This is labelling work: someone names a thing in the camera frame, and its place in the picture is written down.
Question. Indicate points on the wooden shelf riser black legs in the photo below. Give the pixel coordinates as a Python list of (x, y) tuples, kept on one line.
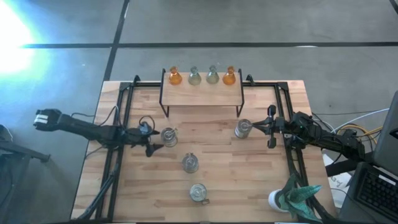
[(192, 96)]

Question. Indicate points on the clear glass flask bottom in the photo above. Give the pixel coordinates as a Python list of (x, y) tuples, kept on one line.
[(198, 193)]

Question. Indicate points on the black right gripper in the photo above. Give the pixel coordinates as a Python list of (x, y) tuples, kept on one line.
[(273, 126)]

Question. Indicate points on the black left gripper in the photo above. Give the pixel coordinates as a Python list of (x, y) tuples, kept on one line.
[(138, 137)]

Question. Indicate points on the green plant in white pot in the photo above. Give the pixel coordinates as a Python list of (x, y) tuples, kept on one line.
[(276, 202)]

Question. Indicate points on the dark metal stand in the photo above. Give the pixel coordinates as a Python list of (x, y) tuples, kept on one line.
[(25, 152)]

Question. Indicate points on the brown printed gift tag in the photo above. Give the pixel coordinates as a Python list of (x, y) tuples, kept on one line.
[(205, 202)]

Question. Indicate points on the white paper sheet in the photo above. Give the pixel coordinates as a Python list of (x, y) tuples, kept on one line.
[(337, 183)]

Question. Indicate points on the clear glass candlestick holder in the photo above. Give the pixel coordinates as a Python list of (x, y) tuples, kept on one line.
[(212, 77), (194, 79)]

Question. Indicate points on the clear glass flask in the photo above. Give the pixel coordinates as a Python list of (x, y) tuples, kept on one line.
[(168, 138), (190, 165), (198, 193), (242, 130)]

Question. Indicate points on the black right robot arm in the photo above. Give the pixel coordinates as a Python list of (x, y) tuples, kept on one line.
[(326, 140)]

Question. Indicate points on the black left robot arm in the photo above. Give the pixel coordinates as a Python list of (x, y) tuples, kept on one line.
[(87, 129)]

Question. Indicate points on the amber glass candlestick holder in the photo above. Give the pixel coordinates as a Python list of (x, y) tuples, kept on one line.
[(175, 78), (229, 79)]

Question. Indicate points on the dark grey laptop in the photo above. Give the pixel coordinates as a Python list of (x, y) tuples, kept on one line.
[(387, 146)]

